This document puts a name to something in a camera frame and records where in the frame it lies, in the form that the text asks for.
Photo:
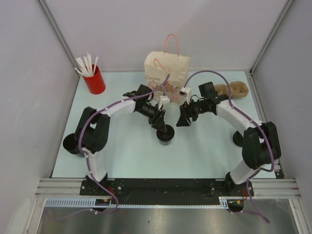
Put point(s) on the black coffee cup single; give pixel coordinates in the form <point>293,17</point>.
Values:
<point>165,141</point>

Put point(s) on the brown pulp cup carrier stack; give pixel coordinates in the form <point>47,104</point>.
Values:
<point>238,89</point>

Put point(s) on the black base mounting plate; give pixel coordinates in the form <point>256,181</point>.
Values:
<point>166,191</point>

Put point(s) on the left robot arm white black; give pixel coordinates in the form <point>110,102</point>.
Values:
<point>91,134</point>

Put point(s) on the aluminium frame post left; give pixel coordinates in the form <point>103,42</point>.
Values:
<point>47,13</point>

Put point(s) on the black coffee cup left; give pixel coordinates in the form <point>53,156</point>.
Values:
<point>70,144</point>

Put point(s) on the white paper takeout bag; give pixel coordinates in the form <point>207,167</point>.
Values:
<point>160,65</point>

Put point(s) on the aluminium frame post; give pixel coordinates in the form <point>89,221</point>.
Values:
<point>273,32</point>
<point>47,13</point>

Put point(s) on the aluminium frame post right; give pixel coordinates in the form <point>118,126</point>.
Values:
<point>273,32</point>

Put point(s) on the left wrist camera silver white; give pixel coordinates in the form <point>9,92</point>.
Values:
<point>162,101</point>

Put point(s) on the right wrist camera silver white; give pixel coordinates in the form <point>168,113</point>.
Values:
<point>186,92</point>

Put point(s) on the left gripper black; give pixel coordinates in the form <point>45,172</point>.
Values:
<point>157,121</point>

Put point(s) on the wrist camera silver white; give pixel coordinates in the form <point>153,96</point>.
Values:
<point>162,101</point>
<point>186,92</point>

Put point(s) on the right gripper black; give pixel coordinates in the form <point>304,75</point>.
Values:
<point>186,110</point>

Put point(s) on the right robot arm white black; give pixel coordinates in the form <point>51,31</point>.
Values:
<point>259,140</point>

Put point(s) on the red plastic cup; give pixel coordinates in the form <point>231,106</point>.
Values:
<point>95,84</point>

